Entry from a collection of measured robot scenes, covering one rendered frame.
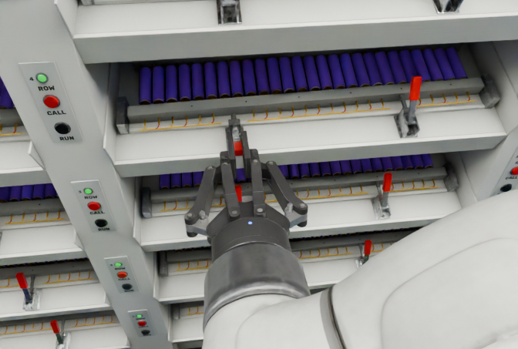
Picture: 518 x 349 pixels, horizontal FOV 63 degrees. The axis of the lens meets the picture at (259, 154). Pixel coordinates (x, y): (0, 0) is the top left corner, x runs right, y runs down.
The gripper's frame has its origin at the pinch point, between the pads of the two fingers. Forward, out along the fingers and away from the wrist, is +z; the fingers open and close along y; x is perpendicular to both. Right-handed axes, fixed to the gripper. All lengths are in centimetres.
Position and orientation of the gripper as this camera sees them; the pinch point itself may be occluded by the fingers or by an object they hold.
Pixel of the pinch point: (238, 153)
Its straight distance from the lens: 54.9
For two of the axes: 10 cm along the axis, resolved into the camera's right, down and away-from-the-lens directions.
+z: -1.1, -5.3, 8.4
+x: -0.2, -8.4, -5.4
